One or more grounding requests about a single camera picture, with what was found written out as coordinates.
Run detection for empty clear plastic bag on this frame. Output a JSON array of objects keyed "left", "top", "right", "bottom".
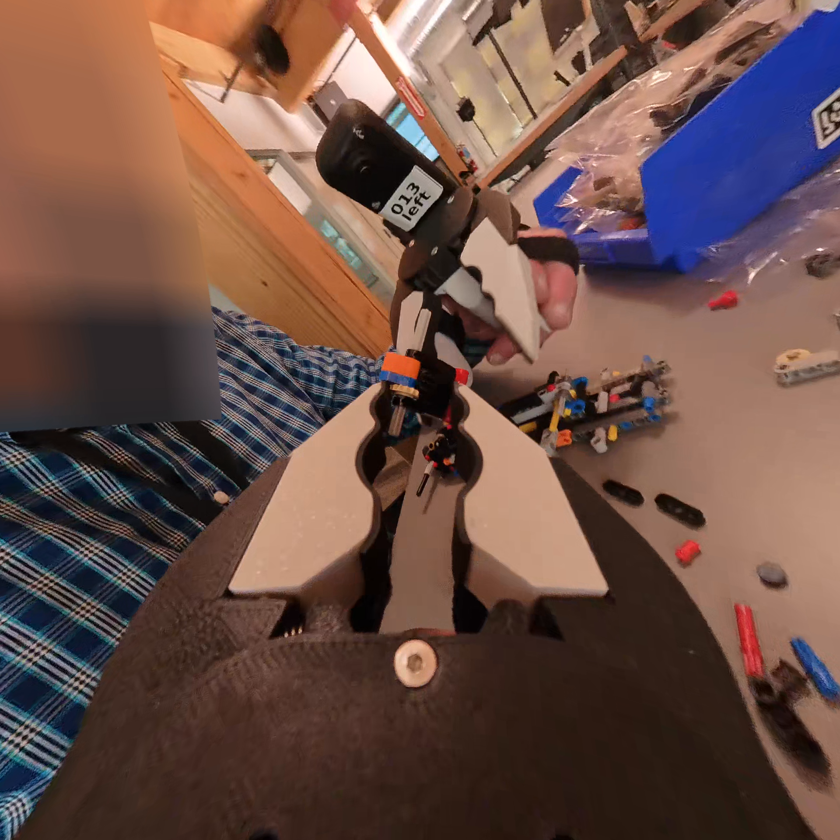
[{"left": 712, "top": 174, "right": 840, "bottom": 283}]

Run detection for blue lego pin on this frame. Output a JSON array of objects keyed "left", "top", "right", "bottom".
[{"left": 789, "top": 638, "right": 840, "bottom": 700}]

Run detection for partly built lego chassis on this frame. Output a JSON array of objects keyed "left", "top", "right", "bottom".
[{"left": 413, "top": 357, "right": 672, "bottom": 496}]

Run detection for person in blue plaid shirt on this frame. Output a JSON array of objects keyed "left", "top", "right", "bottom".
[{"left": 0, "top": 308, "right": 421, "bottom": 815}]

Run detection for red lego axle pin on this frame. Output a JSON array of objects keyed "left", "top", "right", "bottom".
[{"left": 734, "top": 604, "right": 765, "bottom": 678}]

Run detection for wooden cabinet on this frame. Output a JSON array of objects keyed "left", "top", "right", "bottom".
[{"left": 151, "top": 26, "right": 398, "bottom": 358}]

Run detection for blue labelled parts bin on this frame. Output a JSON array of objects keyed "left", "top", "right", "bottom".
[{"left": 533, "top": 10, "right": 840, "bottom": 274}]

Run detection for person's left hand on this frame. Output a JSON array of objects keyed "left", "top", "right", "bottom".
[{"left": 440, "top": 226, "right": 581, "bottom": 367}]

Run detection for black angled lego connector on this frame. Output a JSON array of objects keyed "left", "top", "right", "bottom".
[{"left": 751, "top": 659, "right": 831, "bottom": 785}]

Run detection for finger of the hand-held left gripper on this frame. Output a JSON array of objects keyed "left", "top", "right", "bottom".
[
  {"left": 395, "top": 295, "right": 427, "bottom": 353},
  {"left": 443, "top": 218, "right": 552, "bottom": 365}
]

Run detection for small black lego assembly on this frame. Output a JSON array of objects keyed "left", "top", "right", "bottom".
[{"left": 379, "top": 351, "right": 472, "bottom": 437}]

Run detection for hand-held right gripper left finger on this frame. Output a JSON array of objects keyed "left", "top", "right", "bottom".
[{"left": 227, "top": 384, "right": 398, "bottom": 634}]

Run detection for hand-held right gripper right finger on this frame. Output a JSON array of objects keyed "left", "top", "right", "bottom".
[{"left": 451, "top": 386, "right": 609, "bottom": 634}]

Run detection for clear bags of lego pieces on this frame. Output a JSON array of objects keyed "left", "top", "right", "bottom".
[{"left": 551, "top": 36, "right": 821, "bottom": 231}]

